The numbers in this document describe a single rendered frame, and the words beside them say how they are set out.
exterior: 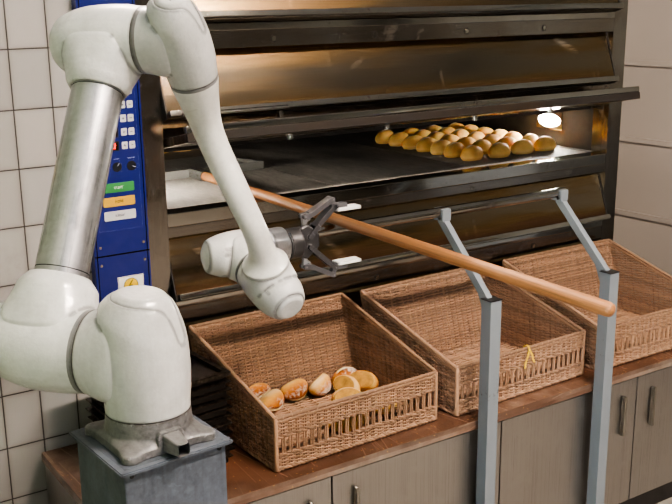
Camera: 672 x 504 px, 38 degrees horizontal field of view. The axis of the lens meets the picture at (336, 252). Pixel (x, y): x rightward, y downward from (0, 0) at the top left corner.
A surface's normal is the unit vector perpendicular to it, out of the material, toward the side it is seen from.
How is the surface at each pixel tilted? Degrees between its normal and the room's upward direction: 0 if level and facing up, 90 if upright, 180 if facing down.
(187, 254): 70
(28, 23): 90
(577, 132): 90
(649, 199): 90
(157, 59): 118
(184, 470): 90
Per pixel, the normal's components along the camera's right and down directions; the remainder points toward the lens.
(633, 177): -0.79, 0.16
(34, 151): 0.55, 0.21
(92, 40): -0.23, -0.16
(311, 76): 0.52, -0.14
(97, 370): -0.33, 0.26
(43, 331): -0.16, -0.44
